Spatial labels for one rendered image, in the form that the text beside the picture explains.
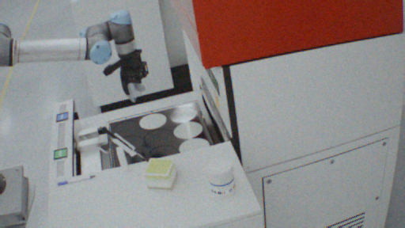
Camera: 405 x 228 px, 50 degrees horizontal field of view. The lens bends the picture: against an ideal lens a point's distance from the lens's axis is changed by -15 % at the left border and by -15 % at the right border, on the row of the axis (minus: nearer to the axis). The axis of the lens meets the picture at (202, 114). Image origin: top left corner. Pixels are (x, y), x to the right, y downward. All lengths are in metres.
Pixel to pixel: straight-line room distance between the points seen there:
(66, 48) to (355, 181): 1.19
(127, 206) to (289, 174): 0.62
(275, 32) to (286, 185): 0.59
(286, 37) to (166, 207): 0.61
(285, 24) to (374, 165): 0.76
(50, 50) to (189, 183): 0.60
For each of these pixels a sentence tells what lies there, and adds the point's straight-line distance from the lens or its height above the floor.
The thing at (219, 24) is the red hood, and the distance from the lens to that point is 1.42.
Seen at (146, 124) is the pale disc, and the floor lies 0.90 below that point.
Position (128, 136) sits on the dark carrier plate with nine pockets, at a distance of 1.85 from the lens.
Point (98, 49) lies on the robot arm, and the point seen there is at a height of 1.31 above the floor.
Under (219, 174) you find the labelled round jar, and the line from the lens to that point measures 1.33.
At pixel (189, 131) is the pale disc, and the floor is 0.90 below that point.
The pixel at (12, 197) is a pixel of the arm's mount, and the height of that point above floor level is 0.88.
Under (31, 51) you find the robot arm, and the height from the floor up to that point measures 1.37.
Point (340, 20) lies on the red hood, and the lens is 1.56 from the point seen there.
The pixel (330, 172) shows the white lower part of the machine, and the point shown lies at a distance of 1.85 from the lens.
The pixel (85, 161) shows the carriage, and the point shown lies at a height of 0.88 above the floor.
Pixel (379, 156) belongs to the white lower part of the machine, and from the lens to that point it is 1.94.
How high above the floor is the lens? 1.89
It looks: 32 degrees down
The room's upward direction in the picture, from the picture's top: 10 degrees counter-clockwise
